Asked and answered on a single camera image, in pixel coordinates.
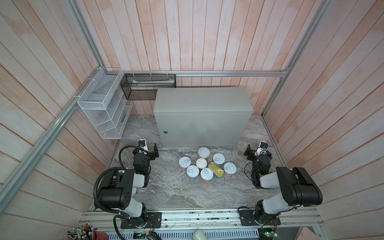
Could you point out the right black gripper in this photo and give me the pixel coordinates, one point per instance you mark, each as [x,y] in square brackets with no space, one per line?
[251,151]

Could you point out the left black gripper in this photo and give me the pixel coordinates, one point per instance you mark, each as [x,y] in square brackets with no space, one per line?
[151,153]

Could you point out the pink label can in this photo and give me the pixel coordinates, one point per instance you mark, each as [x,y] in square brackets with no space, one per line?
[230,169]

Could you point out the teal label can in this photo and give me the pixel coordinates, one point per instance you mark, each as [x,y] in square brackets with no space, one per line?
[219,159]

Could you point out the gold rectangular tin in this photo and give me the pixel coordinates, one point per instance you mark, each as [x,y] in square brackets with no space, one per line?
[218,171]

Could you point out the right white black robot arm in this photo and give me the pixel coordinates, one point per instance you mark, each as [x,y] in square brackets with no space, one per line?
[297,188]

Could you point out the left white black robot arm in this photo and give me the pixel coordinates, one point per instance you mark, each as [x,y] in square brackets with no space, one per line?
[115,188]

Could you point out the grey metal cabinet counter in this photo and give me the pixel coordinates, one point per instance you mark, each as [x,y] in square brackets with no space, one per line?
[202,117]

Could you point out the red label can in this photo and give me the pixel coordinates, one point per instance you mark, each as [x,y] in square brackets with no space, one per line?
[184,163]

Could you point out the blue label can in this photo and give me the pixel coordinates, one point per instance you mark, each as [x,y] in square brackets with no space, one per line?
[193,172]

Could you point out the orange label pull-tab can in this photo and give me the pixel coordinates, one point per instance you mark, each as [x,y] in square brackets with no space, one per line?
[206,175]

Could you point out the small orange can white lid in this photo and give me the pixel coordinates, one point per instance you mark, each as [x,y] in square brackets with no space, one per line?
[201,163]

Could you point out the white cup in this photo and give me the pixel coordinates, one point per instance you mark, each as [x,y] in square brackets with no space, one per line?
[199,235]

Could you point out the red cup with tools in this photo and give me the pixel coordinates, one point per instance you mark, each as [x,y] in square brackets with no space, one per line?
[85,232]

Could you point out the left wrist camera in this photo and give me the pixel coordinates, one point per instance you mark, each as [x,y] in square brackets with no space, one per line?
[142,143]

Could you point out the black mesh wall basket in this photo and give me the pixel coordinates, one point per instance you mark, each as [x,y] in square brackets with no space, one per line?
[144,87]

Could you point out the white wire mesh shelf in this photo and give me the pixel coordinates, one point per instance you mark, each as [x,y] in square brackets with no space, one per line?
[104,103]

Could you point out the aluminium back rail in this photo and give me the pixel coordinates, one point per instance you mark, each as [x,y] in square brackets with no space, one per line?
[267,73]

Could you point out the aluminium rail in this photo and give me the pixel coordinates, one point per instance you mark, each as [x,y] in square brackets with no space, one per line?
[267,73]
[22,172]
[193,219]

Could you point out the aluminium front rail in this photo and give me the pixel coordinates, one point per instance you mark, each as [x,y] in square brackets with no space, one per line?
[193,219]

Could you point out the aluminium left rail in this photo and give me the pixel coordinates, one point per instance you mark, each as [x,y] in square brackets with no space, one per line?
[22,172]

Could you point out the aluminium right post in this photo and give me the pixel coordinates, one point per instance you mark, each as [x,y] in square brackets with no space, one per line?
[321,10]

